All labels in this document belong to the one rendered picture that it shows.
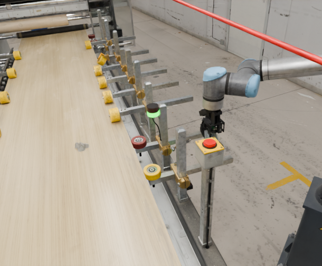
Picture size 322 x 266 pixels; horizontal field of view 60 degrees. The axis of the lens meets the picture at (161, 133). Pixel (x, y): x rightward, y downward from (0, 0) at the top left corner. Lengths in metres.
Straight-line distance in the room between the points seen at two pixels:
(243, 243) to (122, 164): 1.16
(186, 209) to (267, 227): 1.01
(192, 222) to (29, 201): 0.71
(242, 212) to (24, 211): 1.60
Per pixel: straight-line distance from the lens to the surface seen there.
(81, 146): 1.50
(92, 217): 1.17
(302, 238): 1.87
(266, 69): 1.25
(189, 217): 1.37
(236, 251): 2.13
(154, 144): 1.52
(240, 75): 1.15
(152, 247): 1.04
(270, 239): 2.23
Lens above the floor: 1.77
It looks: 34 degrees down
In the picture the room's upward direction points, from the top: 4 degrees counter-clockwise
